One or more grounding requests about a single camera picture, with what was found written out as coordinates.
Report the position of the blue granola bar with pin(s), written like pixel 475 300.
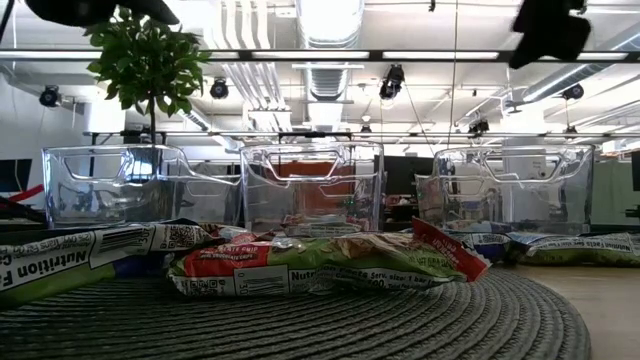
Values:
pixel 480 247

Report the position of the black monitor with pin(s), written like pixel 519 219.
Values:
pixel 405 175
pixel 15 175

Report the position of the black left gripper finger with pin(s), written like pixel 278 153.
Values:
pixel 147 7

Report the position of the white green snack bag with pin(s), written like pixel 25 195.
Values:
pixel 60 260

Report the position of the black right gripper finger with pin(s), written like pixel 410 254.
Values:
pixel 550 37

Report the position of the clear plastic bin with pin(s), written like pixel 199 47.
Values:
pixel 100 200
pixel 310 200
pixel 540 200

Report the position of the green leafy indoor tree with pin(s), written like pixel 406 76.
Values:
pixel 145 60

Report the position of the silver ventilation duct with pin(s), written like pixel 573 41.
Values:
pixel 327 75

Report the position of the round grey woven placemat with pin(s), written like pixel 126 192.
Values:
pixel 300 330

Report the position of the green partition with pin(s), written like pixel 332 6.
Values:
pixel 617 192

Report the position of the red and green granola bar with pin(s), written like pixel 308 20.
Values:
pixel 325 227
pixel 325 260

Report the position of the red orange panel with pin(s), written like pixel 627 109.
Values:
pixel 312 170

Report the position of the thin black horizontal rail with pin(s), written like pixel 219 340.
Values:
pixel 400 134

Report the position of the black ceiling spotlight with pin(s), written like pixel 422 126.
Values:
pixel 573 92
pixel 50 96
pixel 391 82
pixel 478 126
pixel 219 89

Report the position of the black metal rig frame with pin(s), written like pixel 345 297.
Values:
pixel 320 55

